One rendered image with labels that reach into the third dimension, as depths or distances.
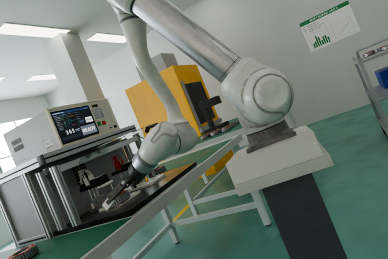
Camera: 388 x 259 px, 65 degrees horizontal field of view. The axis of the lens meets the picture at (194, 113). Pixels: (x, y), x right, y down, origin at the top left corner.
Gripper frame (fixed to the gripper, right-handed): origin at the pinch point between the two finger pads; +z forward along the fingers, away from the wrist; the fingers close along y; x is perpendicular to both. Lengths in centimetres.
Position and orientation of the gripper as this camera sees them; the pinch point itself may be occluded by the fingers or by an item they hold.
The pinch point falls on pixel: (116, 198)
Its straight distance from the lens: 133.9
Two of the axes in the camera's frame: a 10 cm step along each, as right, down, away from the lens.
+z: -5.7, 7.3, 3.9
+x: -7.1, -6.7, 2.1
